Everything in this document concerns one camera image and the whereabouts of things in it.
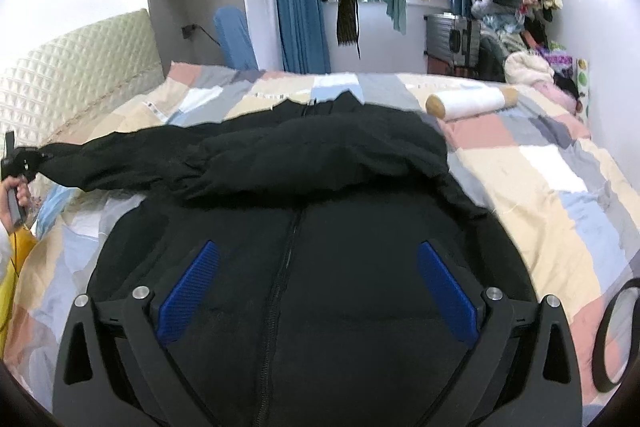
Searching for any brown houndstooth scarf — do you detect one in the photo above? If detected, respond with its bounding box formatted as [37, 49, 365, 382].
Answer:
[336, 0, 363, 58]

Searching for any patchwork quilt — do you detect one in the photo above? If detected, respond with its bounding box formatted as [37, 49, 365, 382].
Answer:
[0, 59, 640, 408]

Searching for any light blue cloth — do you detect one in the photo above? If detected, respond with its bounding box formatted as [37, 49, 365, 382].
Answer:
[34, 184, 81, 239]

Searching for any grey suitcase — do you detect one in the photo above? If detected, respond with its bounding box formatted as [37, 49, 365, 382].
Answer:
[425, 13, 484, 68]

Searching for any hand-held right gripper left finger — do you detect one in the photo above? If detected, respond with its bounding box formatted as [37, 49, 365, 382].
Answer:
[52, 241, 221, 427]

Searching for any yellow pillow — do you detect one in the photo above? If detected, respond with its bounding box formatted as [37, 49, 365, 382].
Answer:
[0, 227, 40, 343]

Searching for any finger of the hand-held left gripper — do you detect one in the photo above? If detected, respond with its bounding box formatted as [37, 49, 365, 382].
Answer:
[22, 147, 47, 174]

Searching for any cream fleece garment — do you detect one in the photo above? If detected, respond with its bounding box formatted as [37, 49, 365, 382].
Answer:
[504, 52, 556, 86]

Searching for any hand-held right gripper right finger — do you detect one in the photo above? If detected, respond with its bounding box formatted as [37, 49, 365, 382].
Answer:
[417, 241, 583, 427]

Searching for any pink blanket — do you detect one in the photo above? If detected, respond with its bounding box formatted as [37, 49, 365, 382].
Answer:
[542, 82, 591, 124]

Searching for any black strap loop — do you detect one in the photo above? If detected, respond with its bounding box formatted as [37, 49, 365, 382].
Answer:
[592, 277, 640, 394]

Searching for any white bolster pillow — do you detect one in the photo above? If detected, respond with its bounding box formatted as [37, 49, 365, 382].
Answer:
[425, 87, 521, 124]

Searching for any dotted white cushion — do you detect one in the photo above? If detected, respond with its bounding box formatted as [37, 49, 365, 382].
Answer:
[575, 59, 592, 124]

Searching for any blue padded board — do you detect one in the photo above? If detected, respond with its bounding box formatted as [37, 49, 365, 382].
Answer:
[214, 5, 260, 72]

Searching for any blue curtain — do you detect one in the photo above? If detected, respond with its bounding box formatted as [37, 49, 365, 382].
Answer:
[272, 0, 332, 75]

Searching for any cream quilted headboard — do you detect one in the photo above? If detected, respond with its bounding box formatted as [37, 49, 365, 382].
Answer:
[0, 8, 166, 148]

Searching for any teal cloth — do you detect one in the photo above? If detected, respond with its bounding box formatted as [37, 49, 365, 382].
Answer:
[367, 0, 408, 32]

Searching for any person's left hand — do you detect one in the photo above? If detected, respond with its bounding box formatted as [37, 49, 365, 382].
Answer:
[0, 179, 21, 234]

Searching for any black jacket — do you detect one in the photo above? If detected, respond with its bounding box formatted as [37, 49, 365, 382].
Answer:
[40, 89, 543, 427]

